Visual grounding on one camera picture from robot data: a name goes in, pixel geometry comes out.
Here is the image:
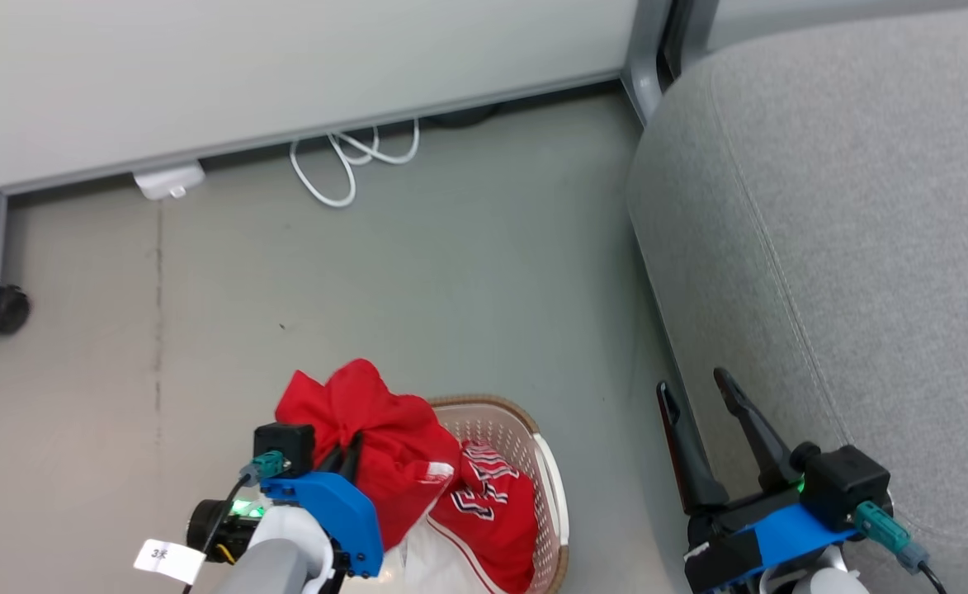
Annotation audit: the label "large white partition panel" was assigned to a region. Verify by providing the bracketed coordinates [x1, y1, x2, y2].
[0, 0, 641, 195]

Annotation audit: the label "teal left camera cable connector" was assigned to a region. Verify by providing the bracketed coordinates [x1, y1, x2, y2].
[238, 450, 288, 488]

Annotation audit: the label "beige plastic laundry basket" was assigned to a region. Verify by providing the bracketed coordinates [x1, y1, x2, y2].
[426, 394, 571, 594]

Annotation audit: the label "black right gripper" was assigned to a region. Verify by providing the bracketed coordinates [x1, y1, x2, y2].
[656, 367, 807, 550]

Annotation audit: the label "teal right camera cable connector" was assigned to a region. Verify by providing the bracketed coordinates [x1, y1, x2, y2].
[853, 501, 932, 574]

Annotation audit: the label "black caster wheel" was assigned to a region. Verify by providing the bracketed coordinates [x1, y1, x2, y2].
[0, 285, 32, 335]

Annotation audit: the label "red jersey with black lettering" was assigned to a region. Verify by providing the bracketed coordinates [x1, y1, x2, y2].
[427, 441, 538, 594]

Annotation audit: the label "white garment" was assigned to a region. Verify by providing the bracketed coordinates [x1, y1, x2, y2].
[343, 495, 493, 594]

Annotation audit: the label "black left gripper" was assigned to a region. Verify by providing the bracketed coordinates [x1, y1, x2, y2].
[187, 435, 364, 565]

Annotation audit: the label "white paper label tag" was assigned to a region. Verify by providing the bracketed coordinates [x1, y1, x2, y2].
[133, 539, 206, 587]

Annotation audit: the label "grey metal partition post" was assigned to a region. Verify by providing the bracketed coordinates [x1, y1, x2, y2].
[620, 0, 674, 129]

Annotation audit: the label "red shorts with white trim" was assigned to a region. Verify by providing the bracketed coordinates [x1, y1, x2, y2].
[275, 357, 461, 552]

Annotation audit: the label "teal camera cable connector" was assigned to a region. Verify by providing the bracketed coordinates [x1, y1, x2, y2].
[853, 501, 932, 574]
[238, 450, 288, 488]

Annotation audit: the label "grey fabric sofa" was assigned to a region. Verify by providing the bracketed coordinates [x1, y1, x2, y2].
[626, 4, 968, 594]

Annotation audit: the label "white power adapter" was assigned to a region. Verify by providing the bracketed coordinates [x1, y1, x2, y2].
[133, 163, 206, 201]

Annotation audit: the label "white power cable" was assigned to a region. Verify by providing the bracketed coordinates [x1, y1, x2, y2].
[289, 120, 421, 209]

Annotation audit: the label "white partition panel behind sofa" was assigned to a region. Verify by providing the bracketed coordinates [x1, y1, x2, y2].
[682, 0, 968, 75]

